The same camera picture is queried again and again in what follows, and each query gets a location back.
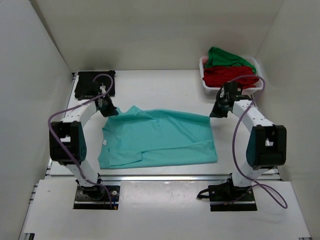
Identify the red t shirt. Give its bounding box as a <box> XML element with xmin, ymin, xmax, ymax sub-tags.
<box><xmin>202</xmin><ymin>66</ymin><xmax>259</xmax><ymax>89</ymax></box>

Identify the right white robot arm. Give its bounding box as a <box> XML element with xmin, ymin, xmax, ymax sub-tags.
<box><xmin>197</xmin><ymin>93</ymin><xmax>287</xmax><ymax>204</ymax></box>

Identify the white plastic basket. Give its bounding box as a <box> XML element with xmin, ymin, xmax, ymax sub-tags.
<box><xmin>199</xmin><ymin>55</ymin><xmax>264</xmax><ymax>96</ymax></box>

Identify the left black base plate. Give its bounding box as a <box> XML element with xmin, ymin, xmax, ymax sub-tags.
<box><xmin>73</xmin><ymin>184</ymin><xmax>121</xmax><ymax>211</ymax></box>

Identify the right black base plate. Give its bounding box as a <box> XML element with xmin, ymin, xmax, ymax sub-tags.
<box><xmin>196</xmin><ymin>182</ymin><xmax>258</xmax><ymax>212</ymax></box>

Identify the folded black t shirt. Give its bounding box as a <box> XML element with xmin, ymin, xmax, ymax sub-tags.
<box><xmin>74</xmin><ymin>70</ymin><xmax>116</xmax><ymax>100</ymax></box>

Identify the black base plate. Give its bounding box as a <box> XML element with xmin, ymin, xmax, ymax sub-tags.
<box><xmin>73</xmin><ymin>184</ymin><xmax>121</xmax><ymax>211</ymax></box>
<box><xmin>196</xmin><ymin>182</ymin><xmax>258</xmax><ymax>212</ymax></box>

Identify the aluminium rail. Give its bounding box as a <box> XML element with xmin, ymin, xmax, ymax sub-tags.
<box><xmin>44</xmin><ymin>173</ymin><xmax>281</xmax><ymax>182</ymax></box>

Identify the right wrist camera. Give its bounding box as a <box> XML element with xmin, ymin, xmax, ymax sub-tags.
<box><xmin>219</xmin><ymin>81</ymin><xmax>243</xmax><ymax>101</ymax></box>

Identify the teal t shirt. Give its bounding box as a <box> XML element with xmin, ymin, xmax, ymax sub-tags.
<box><xmin>98</xmin><ymin>106</ymin><xmax>218</xmax><ymax>169</ymax></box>

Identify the green t shirt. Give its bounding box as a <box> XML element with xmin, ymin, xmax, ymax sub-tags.
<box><xmin>205</xmin><ymin>46</ymin><xmax>257</xmax><ymax>74</ymax></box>

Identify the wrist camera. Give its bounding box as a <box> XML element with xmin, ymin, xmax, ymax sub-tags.
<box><xmin>84</xmin><ymin>81</ymin><xmax>103</xmax><ymax>99</ymax></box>
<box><xmin>219</xmin><ymin>81</ymin><xmax>243</xmax><ymax>101</ymax></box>

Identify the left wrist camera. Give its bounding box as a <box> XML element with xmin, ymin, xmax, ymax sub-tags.
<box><xmin>84</xmin><ymin>81</ymin><xmax>103</xmax><ymax>99</ymax></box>

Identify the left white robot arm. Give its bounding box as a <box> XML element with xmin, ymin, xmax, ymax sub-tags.
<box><xmin>47</xmin><ymin>95</ymin><xmax>118</xmax><ymax>199</ymax></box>

